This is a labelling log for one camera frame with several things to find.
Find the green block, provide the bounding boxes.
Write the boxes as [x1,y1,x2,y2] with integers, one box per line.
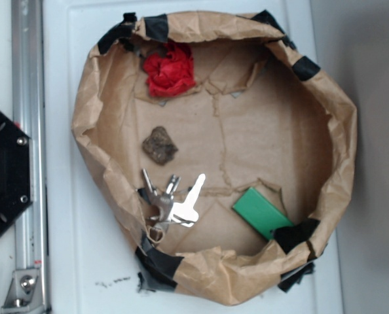
[232,187,293,240]

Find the brown paper bag container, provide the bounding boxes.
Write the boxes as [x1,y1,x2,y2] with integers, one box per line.
[71,11,357,305]

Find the brown rock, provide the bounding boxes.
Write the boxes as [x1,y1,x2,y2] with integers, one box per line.
[142,126,178,166]

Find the silver key bunch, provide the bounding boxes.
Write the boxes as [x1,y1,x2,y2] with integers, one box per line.
[141,168,206,243]

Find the crumpled red paper ball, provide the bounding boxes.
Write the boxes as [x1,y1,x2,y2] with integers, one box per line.
[143,42,196,97]

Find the white tray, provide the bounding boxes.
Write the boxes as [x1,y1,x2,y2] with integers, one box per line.
[43,1,343,313]

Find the aluminium extrusion rail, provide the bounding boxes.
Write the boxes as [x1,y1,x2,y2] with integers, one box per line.
[11,1,51,313]

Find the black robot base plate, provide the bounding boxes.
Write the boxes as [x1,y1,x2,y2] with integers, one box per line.
[0,111,31,237]

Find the metal corner bracket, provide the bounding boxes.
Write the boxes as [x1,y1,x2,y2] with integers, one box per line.
[1,269,45,313]

